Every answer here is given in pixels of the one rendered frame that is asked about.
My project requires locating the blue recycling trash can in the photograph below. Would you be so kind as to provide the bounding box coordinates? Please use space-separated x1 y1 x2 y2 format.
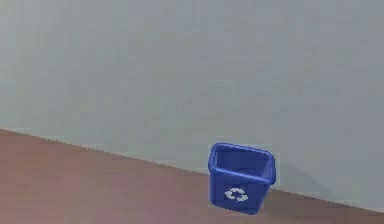
207 142 277 216

